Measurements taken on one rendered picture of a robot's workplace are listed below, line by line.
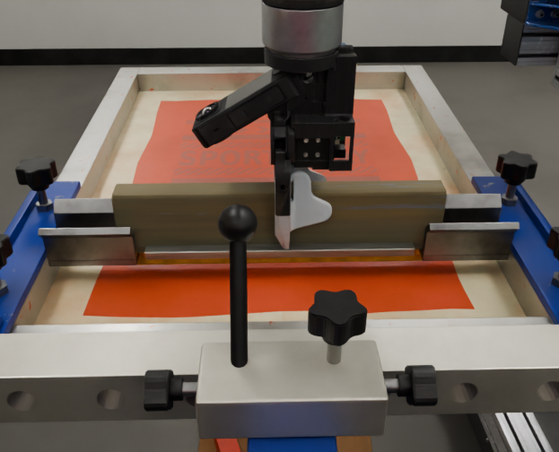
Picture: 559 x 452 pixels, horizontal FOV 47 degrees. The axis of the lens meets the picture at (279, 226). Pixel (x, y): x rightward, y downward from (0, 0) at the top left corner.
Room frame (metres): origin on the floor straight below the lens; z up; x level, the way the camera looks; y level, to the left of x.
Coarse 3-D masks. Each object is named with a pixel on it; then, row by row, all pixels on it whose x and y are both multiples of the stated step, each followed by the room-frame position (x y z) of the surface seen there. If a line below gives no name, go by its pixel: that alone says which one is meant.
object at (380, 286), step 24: (384, 120) 1.03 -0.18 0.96; (384, 144) 0.93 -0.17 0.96; (384, 168) 0.85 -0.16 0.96; (408, 168) 0.85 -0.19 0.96; (288, 264) 0.60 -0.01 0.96; (312, 264) 0.60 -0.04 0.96; (336, 264) 0.60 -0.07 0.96; (360, 264) 0.60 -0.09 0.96; (384, 264) 0.60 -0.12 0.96; (408, 264) 0.60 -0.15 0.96; (432, 264) 0.60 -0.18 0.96; (288, 288) 0.56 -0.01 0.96; (312, 288) 0.56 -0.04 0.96; (336, 288) 0.56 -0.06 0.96; (360, 288) 0.56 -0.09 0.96; (384, 288) 0.56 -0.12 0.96; (408, 288) 0.56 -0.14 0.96; (432, 288) 0.56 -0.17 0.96; (456, 288) 0.56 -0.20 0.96
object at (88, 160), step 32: (128, 96) 1.07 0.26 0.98; (416, 96) 1.08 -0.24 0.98; (96, 128) 0.91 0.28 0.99; (448, 128) 0.91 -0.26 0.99; (96, 160) 0.81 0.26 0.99; (448, 160) 0.85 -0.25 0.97; (480, 160) 0.80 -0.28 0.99; (512, 256) 0.57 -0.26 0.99; (32, 288) 0.52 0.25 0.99; (512, 288) 0.55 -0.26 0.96; (32, 320) 0.50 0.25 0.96; (384, 320) 0.46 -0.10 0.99; (416, 320) 0.46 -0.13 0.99; (448, 320) 0.46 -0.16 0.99; (480, 320) 0.46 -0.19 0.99; (512, 320) 0.46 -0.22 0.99; (544, 320) 0.46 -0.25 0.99
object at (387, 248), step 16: (160, 256) 0.57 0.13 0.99; (176, 256) 0.57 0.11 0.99; (192, 256) 0.57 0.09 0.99; (208, 256) 0.57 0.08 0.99; (224, 256) 0.57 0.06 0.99; (256, 256) 0.57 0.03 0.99; (272, 256) 0.57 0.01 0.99; (288, 256) 0.57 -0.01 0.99; (304, 256) 0.57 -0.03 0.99; (320, 256) 0.57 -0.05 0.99; (336, 256) 0.58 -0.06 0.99
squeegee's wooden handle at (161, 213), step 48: (144, 192) 0.59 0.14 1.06; (192, 192) 0.59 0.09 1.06; (240, 192) 0.59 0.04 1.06; (336, 192) 0.59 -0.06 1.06; (384, 192) 0.59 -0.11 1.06; (432, 192) 0.59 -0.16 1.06; (144, 240) 0.58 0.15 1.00; (192, 240) 0.58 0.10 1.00; (336, 240) 0.59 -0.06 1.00; (384, 240) 0.59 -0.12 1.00
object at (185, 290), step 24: (168, 120) 1.03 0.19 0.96; (168, 144) 0.93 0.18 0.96; (144, 168) 0.85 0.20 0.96; (168, 168) 0.85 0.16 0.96; (192, 264) 0.60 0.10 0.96; (216, 264) 0.60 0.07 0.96; (264, 264) 0.60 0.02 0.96; (96, 288) 0.56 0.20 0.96; (120, 288) 0.56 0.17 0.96; (144, 288) 0.56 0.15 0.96; (168, 288) 0.56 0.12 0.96; (192, 288) 0.56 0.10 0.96; (216, 288) 0.56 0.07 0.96; (264, 288) 0.56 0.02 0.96; (96, 312) 0.52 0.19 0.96; (120, 312) 0.52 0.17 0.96; (144, 312) 0.52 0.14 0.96; (168, 312) 0.52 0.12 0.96; (192, 312) 0.52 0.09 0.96; (216, 312) 0.52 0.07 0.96
